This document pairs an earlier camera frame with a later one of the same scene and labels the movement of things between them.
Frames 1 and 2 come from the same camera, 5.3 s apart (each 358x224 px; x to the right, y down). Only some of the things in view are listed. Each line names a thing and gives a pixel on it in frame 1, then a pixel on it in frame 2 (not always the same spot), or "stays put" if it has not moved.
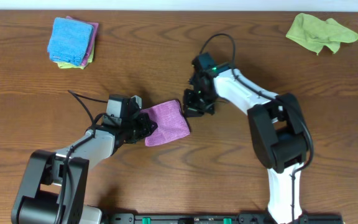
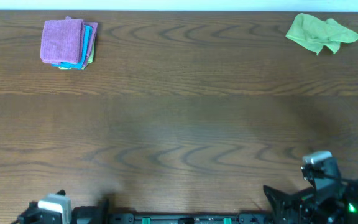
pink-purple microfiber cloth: [171, 123] → [61, 40]
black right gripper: [196, 100] → [294, 202]
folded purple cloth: [91, 45] stays put
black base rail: [223, 218] stays put
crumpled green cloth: [316, 33] stays put
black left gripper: [140, 127] → [81, 214]
